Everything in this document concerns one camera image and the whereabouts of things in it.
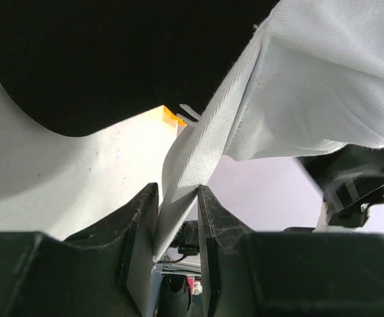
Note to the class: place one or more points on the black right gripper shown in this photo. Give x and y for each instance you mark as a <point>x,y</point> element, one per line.
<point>352,180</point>

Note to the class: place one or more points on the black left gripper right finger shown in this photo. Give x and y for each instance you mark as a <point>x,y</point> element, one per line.
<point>289,273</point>

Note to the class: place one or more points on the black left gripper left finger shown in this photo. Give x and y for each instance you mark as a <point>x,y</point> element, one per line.
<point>102,270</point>

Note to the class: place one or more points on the white baseball cap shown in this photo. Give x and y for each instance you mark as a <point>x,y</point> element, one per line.
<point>309,82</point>

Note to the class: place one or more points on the black baseball cap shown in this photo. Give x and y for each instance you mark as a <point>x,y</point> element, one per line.
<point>77,67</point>

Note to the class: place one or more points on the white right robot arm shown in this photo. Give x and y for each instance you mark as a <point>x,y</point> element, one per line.
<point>324,219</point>

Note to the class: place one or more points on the yellow plastic bin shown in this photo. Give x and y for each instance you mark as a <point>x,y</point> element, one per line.
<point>171,119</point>

